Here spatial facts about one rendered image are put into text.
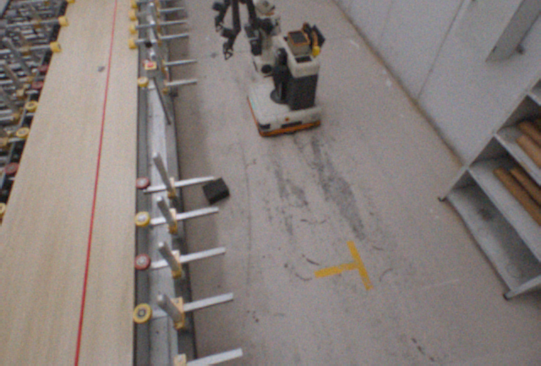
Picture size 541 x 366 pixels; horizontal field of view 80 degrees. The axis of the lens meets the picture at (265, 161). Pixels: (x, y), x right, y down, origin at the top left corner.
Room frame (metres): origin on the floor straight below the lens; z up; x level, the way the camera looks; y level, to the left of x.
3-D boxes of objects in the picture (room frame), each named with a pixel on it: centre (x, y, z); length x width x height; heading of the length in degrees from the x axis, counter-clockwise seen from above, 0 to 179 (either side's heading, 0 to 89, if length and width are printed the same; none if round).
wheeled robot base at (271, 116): (2.62, -0.20, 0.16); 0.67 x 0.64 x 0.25; 104
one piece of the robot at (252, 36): (2.55, 0.08, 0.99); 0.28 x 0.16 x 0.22; 14
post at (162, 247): (0.61, 0.48, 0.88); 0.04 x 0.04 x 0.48; 13
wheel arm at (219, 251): (0.66, 0.44, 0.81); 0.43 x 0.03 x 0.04; 103
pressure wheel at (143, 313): (0.38, 0.57, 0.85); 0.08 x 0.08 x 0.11
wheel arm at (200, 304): (0.42, 0.38, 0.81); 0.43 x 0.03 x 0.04; 103
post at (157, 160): (1.10, 0.59, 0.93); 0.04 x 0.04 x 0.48; 13
